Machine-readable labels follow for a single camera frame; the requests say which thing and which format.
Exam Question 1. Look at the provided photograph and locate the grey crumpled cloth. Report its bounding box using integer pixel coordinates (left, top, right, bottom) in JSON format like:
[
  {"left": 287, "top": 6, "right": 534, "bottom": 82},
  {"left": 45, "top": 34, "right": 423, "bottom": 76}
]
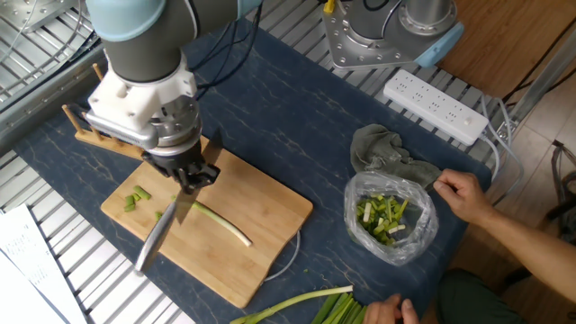
[{"left": 349, "top": 123, "right": 443, "bottom": 193}]

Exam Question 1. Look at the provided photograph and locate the white printed paper sheet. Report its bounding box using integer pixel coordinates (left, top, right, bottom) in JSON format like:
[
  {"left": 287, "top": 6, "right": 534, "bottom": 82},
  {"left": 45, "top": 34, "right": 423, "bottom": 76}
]
[{"left": 0, "top": 204, "right": 86, "bottom": 324}]

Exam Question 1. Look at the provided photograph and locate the green trouser leg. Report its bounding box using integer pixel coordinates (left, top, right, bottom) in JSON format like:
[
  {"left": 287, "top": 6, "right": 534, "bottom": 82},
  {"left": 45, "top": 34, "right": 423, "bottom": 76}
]
[{"left": 434, "top": 268, "right": 527, "bottom": 324}]

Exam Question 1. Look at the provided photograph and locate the silver aluminium frame post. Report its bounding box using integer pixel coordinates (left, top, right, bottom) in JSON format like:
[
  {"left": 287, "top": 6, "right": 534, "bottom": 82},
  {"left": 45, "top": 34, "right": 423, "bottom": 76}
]
[{"left": 507, "top": 26, "right": 576, "bottom": 131}]

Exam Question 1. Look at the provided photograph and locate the black chair frame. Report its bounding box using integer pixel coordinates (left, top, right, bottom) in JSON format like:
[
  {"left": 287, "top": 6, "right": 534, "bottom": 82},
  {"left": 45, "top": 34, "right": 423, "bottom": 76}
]
[{"left": 546, "top": 139, "right": 576, "bottom": 247}]

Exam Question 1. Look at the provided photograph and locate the brown wooden desk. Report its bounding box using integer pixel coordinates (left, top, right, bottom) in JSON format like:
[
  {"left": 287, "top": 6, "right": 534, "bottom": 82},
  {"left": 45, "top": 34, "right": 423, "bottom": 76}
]
[{"left": 436, "top": 0, "right": 576, "bottom": 99}]

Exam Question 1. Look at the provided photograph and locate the white power strip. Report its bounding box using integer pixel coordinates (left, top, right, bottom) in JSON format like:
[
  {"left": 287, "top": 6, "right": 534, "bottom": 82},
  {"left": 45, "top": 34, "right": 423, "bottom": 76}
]
[{"left": 382, "top": 68, "right": 490, "bottom": 147}]

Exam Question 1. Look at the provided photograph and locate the white power cable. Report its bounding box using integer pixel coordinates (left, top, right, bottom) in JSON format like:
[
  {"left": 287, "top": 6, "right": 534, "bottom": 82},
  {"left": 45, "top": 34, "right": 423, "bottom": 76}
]
[{"left": 470, "top": 94, "right": 526, "bottom": 203}]

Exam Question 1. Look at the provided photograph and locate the grey metal rail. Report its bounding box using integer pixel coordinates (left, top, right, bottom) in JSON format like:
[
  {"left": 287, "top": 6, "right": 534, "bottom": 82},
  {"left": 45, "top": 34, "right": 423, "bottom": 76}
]
[{"left": 0, "top": 44, "right": 109, "bottom": 154}]

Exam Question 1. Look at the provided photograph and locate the person's left hand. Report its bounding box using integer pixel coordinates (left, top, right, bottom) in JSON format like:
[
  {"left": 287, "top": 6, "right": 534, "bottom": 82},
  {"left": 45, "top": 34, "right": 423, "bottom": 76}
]
[{"left": 363, "top": 292, "right": 419, "bottom": 324}]

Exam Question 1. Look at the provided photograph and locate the wooden peg rack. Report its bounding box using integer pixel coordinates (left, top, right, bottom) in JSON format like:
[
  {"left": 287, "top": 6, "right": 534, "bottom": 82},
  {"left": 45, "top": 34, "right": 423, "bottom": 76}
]
[{"left": 61, "top": 62, "right": 145, "bottom": 161}]

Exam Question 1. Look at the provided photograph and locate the scallion stalk with white root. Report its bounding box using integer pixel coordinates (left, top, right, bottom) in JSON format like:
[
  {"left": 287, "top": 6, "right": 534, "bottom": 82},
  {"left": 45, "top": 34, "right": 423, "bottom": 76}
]
[{"left": 191, "top": 200, "right": 254, "bottom": 248}]

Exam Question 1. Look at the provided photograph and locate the person's right forearm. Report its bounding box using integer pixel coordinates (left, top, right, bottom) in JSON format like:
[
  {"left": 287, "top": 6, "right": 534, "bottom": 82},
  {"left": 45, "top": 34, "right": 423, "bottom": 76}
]
[{"left": 479, "top": 209, "right": 576, "bottom": 305}]

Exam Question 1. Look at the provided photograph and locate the chopped scallion heap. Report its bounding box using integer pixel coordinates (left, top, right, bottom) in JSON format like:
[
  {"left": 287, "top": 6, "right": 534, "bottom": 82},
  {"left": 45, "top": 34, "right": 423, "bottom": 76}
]
[{"left": 355, "top": 193, "right": 410, "bottom": 247}]

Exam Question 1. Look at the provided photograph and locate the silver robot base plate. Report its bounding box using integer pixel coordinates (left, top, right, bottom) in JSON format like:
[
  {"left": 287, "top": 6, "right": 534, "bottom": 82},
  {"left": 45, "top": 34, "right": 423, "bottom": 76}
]
[{"left": 321, "top": 2, "right": 418, "bottom": 72}]

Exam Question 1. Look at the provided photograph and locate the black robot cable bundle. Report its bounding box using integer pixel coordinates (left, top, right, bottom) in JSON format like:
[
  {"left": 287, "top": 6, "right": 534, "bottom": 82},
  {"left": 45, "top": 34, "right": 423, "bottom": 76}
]
[{"left": 188, "top": 4, "right": 265, "bottom": 100}]

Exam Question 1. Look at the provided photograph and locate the steel cleaver knife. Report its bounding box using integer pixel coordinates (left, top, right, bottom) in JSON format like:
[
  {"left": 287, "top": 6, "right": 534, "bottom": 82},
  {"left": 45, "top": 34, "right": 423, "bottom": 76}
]
[{"left": 133, "top": 128, "right": 225, "bottom": 275}]

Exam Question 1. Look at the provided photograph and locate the silver perforated metal plate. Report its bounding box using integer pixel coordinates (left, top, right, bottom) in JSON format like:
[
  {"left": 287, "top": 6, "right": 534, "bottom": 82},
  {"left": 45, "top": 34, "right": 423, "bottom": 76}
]
[{"left": 0, "top": 0, "right": 89, "bottom": 33}]

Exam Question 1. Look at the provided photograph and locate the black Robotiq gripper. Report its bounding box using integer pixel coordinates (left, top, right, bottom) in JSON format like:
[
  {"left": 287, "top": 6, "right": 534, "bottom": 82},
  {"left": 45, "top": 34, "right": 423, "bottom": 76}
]
[{"left": 143, "top": 139, "right": 221, "bottom": 195}]

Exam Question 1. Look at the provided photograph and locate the dark blue marbled mat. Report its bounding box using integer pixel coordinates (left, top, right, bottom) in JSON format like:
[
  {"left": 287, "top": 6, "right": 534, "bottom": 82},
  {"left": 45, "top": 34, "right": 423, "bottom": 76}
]
[{"left": 12, "top": 17, "right": 493, "bottom": 324}]

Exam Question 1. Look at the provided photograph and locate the long whole scallion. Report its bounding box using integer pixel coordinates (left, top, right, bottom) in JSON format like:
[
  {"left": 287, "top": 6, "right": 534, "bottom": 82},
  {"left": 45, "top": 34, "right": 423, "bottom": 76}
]
[{"left": 229, "top": 284, "right": 355, "bottom": 324}]

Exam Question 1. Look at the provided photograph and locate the white plain paper sheet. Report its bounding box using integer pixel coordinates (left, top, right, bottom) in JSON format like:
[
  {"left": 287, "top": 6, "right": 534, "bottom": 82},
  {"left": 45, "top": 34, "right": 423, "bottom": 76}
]
[{"left": 0, "top": 251, "right": 68, "bottom": 324}]

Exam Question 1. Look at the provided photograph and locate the clear plastic bag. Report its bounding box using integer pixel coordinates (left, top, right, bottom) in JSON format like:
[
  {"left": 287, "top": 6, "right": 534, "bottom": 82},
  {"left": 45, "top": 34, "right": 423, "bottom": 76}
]
[{"left": 344, "top": 170, "right": 440, "bottom": 266}]

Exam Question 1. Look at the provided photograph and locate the person's right hand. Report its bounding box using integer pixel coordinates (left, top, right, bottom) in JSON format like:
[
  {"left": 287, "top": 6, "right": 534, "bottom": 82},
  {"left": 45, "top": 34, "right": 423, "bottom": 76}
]
[{"left": 432, "top": 168, "right": 496, "bottom": 226}]

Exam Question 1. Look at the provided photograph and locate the bamboo cutting board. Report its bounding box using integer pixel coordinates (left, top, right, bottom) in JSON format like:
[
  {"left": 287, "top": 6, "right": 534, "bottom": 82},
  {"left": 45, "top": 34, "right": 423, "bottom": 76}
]
[{"left": 100, "top": 134, "right": 314, "bottom": 310}]

